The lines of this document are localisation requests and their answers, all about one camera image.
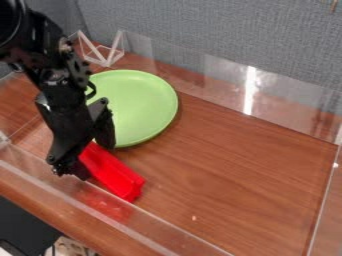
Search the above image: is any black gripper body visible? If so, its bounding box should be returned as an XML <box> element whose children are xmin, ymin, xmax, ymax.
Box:
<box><xmin>35</xmin><ymin>92</ymin><xmax>110</xmax><ymax>165</ymax></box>

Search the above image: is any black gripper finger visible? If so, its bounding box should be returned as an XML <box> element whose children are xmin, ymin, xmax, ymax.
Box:
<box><xmin>93</xmin><ymin>107</ymin><xmax>117</xmax><ymax>149</ymax></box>
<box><xmin>51</xmin><ymin>152</ymin><xmax>91</xmax><ymax>181</ymax></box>

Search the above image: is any red plastic block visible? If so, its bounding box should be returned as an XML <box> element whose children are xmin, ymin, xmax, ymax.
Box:
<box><xmin>79</xmin><ymin>142</ymin><xmax>146</xmax><ymax>202</ymax></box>

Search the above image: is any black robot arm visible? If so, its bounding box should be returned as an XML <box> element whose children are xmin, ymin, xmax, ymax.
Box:
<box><xmin>0</xmin><ymin>0</ymin><xmax>115</xmax><ymax>180</ymax></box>

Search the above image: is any green round plate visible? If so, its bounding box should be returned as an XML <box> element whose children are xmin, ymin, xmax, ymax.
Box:
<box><xmin>90</xmin><ymin>69</ymin><xmax>179</xmax><ymax>148</ymax></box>

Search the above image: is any black box under table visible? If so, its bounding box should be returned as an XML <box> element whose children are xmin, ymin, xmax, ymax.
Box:
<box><xmin>0</xmin><ymin>196</ymin><xmax>62</xmax><ymax>256</ymax></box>

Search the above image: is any black cable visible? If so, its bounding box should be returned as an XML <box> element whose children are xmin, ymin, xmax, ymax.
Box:
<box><xmin>85</xmin><ymin>81</ymin><xmax>99</xmax><ymax>101</ymax></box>

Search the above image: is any clear acrylic enclosure wall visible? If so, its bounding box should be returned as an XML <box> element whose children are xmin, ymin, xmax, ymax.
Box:
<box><xmin>0</xmin><ymin>32</ymin><xmax>342</xmax><ymax>256</ymax></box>

